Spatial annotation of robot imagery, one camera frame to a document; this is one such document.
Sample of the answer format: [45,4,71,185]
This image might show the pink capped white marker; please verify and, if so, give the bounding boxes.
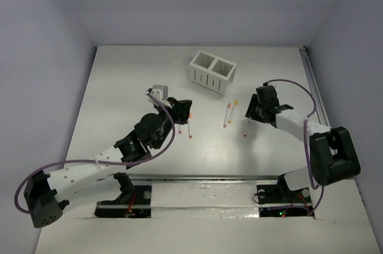
[243,118,250,137]

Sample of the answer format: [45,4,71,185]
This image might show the yellow capped white marker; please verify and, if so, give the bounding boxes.
[228,100,238,124]

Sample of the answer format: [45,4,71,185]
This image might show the salmon capped white marker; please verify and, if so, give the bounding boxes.
[223,103,231,128]

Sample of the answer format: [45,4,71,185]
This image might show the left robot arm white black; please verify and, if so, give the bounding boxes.
[18,95,192,228]

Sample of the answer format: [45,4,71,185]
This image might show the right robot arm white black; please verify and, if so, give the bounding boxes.
[245,84,361,188]

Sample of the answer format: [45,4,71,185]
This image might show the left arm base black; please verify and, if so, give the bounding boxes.
[94,173,152,219]

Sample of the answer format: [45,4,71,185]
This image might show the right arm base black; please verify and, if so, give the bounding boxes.
[252,174,313,217]

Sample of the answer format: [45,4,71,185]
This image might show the orange capped white marker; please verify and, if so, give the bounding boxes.
[187,113,193,139]

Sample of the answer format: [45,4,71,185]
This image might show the white two-compartment pen holder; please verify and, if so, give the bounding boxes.
[189,50,237,96]

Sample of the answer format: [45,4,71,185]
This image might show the white foam block centre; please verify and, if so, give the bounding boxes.
[150,182,259,219]

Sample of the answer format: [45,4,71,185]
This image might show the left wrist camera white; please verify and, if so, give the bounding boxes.
[145,85,171,107]

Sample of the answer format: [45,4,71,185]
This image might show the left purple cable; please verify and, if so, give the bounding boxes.
[14,93,177,213]

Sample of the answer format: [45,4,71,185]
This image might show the aluminium rail right side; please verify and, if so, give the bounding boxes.
[299,47,330,126]

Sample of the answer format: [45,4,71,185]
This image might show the aluminium rail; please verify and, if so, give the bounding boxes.
[128,173,278,180]
[299,47,330,126]

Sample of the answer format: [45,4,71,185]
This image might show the aluminium rail front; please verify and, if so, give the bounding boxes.
[128,173,278,180]

